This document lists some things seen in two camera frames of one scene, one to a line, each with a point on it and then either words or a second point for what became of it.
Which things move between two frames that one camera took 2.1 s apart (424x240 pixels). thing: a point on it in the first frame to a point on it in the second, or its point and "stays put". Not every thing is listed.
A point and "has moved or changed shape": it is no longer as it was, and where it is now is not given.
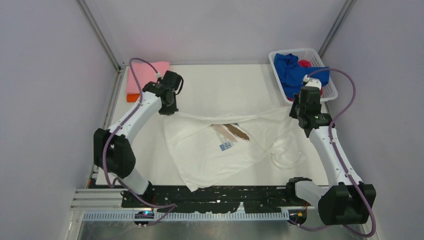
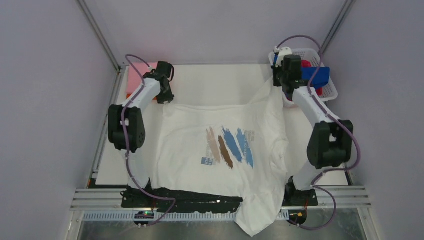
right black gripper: [293, 113] to [275, 69]
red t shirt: [306, 63] stays put
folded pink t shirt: [145, 74] stays put
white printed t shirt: [205, 149] has moved or changed shape
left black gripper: [170, 111] to [168, 97]
